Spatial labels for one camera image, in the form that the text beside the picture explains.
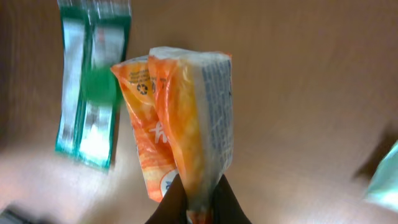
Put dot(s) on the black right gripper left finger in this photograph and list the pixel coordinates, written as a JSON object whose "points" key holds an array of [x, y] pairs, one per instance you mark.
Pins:
{"points": [[173, 207]]}

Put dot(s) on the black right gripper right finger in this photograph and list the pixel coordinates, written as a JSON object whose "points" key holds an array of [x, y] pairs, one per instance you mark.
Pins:
{"points": [[226, 208]]}

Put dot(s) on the small orange juice carton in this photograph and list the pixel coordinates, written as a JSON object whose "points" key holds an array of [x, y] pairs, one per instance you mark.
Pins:
{"points": [[181, 109]]}

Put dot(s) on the teal wet wipes pack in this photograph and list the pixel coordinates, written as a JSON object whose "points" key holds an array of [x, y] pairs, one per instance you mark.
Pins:
{"points": [[382, 190]]}

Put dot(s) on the green 3M cloth package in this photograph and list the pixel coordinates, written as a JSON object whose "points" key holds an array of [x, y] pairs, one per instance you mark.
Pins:
{"points": [[95, 37]]}

